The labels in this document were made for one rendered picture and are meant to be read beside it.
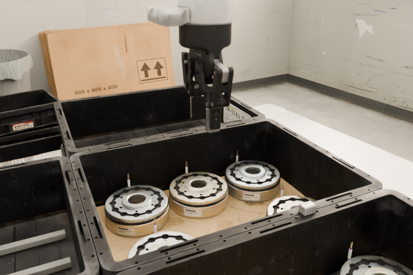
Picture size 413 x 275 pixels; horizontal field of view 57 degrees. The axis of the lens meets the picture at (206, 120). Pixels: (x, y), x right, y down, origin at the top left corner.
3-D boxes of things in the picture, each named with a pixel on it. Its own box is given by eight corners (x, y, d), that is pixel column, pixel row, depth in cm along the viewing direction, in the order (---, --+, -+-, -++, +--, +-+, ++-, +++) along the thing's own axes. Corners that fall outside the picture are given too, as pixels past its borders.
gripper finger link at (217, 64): (204, 54, 52) (203, 69, 53) (218, 71, 49) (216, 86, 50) (220, 53, 53) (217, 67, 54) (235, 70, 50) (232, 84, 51)
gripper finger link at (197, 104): (204, 96, 60) (204, 118, 62) (202, 94, 61) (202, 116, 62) (191, 97, 59) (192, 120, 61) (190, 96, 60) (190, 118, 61)
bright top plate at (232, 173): (259, 158, 77) (259, 156, 77) (291, 181, 69) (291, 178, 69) (216, 169, 73) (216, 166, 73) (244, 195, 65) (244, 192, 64)
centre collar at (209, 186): (205, 177, 69) (205, 174, 69) (217, 189, 65) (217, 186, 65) (180, 183, 67) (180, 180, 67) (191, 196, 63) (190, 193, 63)
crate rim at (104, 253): (268, 127, 79) (269, 116, 79) (386, 200, 54) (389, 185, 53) (69, 166, 64) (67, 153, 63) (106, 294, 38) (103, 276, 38)
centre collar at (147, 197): (147, 191, 65) (147, 188, 65) (155, 205, 61) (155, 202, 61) (118, 197, 63) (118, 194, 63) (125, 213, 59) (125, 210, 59)
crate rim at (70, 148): (207, 89, 105) (207, 81, 104) (268, 127, 80) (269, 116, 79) (54, 111, 89) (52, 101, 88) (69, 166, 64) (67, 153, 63)
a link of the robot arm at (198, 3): (144, 21, 54) (142, -25, 52) (215, 18, 59) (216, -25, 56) (164, 28, 47) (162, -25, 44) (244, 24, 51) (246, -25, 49)
